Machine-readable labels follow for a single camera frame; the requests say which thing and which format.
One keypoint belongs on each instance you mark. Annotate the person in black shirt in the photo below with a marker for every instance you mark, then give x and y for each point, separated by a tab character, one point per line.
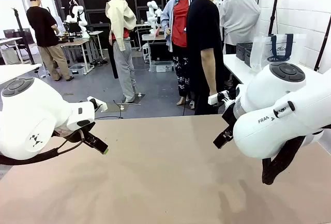
204	27

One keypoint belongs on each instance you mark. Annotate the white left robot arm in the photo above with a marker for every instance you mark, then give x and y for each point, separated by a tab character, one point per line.
31	120

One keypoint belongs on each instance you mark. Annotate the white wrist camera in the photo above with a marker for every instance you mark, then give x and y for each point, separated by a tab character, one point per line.
216	99
99	105

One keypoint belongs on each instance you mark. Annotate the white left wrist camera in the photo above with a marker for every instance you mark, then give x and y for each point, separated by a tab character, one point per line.
99	105

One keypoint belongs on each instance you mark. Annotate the clear plastic storage bin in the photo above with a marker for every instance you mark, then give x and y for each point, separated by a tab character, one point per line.
161	66

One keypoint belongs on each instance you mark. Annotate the grey plastic woven basket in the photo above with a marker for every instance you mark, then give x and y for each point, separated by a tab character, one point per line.
243	50
248	57

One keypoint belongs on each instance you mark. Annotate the mannequin with white shirt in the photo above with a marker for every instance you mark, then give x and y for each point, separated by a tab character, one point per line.
240	19

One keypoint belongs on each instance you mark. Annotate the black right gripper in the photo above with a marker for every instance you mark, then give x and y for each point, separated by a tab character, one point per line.
228	115

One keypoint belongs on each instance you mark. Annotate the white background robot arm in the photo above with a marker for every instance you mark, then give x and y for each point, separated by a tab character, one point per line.
77	14
153	14

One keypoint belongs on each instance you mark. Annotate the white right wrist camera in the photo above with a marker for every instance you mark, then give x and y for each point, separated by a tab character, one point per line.
216	99

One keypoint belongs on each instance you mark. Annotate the white height-adjustable desk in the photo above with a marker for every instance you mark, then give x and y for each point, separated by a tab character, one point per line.
15	71

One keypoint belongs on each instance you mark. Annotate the black tripod stand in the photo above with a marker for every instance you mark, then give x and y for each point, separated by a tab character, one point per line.
323	45
22	35
273	14

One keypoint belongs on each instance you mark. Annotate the wooden background workbench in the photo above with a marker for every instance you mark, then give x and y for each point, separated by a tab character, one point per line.
77	44

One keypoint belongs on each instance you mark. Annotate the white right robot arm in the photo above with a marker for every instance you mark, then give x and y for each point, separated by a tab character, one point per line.
271	92

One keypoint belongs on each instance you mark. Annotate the person black tee khaki trousers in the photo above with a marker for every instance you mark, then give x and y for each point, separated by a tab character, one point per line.
42	27

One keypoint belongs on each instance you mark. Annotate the person in red shirt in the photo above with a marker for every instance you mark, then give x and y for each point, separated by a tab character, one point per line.
179	22

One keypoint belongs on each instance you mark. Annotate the mannequin with cream jacket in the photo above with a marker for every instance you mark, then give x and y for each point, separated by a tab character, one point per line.
120	27

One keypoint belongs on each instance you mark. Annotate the metal floor plate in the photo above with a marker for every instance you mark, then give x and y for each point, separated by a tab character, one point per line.
116	107

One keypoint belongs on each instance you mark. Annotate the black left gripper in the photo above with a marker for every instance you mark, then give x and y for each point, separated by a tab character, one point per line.
77	135

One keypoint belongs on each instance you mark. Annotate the grey floor storage crate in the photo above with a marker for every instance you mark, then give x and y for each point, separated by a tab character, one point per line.
77	70

